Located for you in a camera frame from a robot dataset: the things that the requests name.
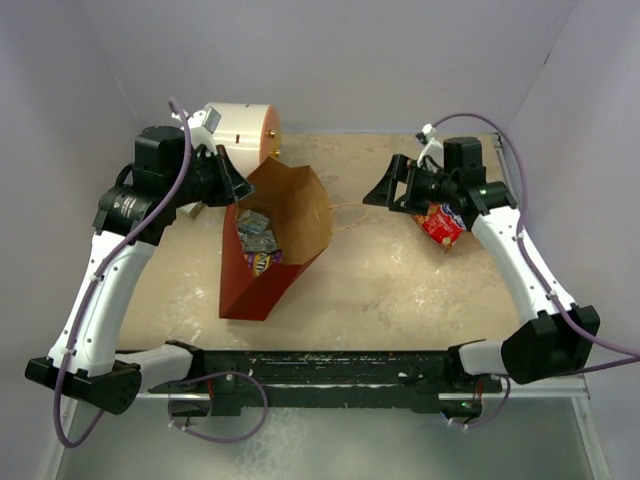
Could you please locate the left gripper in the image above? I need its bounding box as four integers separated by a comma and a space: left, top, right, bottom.
167, 145, 255, 209

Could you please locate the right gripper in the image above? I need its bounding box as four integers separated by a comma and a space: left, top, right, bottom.
364, 153, 457, 217

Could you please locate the red candy bag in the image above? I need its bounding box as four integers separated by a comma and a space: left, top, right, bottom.
412, 203, 467, 252

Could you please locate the red paper bag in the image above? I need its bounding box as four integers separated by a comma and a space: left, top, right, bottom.
218, 158, 336, 321

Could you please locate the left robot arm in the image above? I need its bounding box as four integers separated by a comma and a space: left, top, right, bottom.
25, 126, 254, 415

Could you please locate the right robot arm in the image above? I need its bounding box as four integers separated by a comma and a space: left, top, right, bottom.
363, 137, 600, 391

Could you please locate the silver snack wrapper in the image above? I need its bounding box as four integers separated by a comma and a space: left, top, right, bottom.
236, 210, 278, 254

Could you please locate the white cylinder drum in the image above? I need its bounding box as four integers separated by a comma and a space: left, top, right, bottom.
207, 103, 282, 177

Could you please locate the yellow brown candy pack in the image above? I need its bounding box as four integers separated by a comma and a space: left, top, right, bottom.
244, 249, 282, 277

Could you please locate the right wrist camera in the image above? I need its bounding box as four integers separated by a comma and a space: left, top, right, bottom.
416, 123, 444, 172

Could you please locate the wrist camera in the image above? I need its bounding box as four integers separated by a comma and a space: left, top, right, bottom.
416, 123, 444, 172
171, 106, 221, 152

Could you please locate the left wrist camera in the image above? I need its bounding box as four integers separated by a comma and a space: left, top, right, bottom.
171, 106, 221, 152

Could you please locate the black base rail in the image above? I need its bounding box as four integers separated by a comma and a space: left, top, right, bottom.
153, 350, 502, 416

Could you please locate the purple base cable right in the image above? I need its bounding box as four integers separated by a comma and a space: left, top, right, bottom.
447, 374, 512, 432

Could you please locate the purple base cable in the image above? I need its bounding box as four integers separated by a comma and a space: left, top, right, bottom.
447, 374, 512, 432
167, 370, 270, 444

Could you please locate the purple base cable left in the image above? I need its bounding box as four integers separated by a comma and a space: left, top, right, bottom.
167, 370, 270, 444

